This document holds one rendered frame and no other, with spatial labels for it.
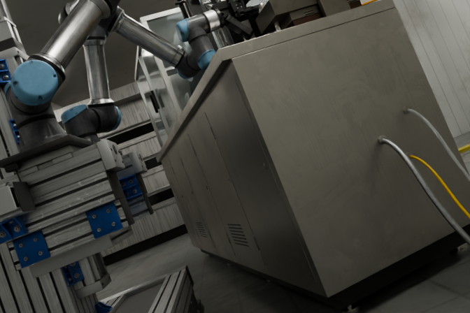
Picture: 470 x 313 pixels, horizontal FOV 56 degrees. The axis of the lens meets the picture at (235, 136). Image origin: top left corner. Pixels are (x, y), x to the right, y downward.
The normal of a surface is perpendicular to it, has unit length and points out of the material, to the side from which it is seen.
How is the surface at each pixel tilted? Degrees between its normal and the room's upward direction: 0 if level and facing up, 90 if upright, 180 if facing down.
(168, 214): 90
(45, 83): 95
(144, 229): 90
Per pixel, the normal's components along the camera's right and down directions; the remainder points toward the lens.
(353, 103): 0.25, -0.18
